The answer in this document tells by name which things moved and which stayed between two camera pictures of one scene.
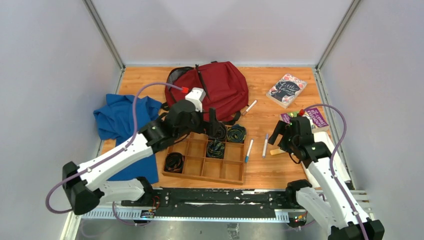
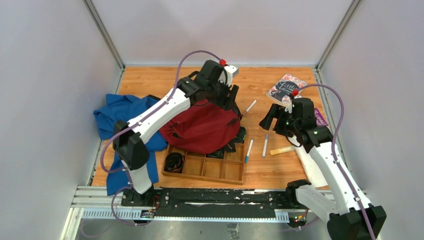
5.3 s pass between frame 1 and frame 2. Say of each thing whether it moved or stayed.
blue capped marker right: stayed
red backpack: moved
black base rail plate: stayed
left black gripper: moved
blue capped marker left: stayed
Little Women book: stayed
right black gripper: moved
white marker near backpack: stayed
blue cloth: stayed
